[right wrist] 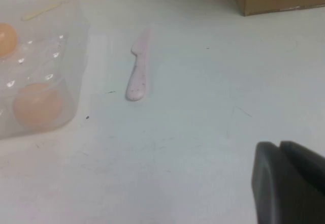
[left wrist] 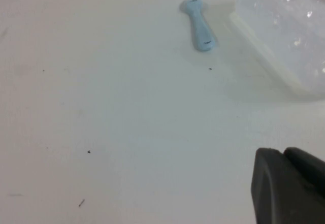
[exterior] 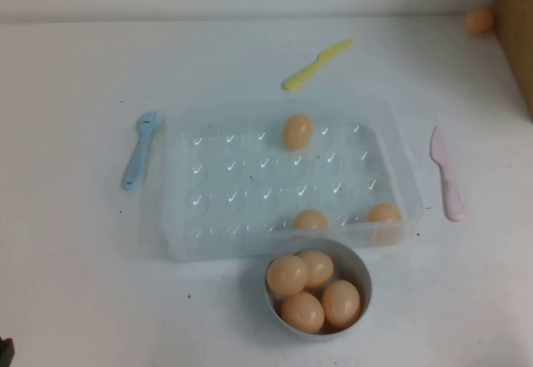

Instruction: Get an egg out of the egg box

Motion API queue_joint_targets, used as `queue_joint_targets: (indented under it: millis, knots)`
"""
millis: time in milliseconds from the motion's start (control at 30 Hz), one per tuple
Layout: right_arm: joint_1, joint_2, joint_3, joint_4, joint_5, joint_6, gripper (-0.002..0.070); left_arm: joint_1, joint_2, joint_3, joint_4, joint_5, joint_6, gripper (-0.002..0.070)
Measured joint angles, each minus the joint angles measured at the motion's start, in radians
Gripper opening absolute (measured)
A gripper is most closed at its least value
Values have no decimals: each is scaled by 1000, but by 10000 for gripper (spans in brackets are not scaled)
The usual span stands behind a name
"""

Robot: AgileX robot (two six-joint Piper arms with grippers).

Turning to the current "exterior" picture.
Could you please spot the brown cardboard box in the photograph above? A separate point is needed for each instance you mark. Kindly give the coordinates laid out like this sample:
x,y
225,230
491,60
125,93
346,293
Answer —
x,y
516,30

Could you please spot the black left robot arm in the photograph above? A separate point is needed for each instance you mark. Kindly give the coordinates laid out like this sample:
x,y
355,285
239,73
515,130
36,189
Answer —
x,y
6,352

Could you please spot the tan egg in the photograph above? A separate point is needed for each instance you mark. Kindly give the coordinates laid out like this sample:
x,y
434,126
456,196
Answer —
x,y
479,21
297,131
320,265
310,219
302,313
341,304
286,274
384,213

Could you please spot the blue plastic fork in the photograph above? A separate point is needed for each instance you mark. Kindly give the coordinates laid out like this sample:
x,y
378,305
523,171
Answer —
x,y
139,157

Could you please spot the yellow plastic knife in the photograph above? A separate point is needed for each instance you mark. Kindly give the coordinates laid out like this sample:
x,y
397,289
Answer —
x,y
306,71

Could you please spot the clear plastic egg box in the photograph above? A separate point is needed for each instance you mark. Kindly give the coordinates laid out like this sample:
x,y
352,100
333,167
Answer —
x,y
233,200

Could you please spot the grey blue round bowl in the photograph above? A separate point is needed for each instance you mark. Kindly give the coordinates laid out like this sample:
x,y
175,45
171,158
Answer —
x,y
366,277

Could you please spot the pink plastic knife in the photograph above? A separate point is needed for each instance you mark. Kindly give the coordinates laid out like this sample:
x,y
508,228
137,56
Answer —
x,y
447,175

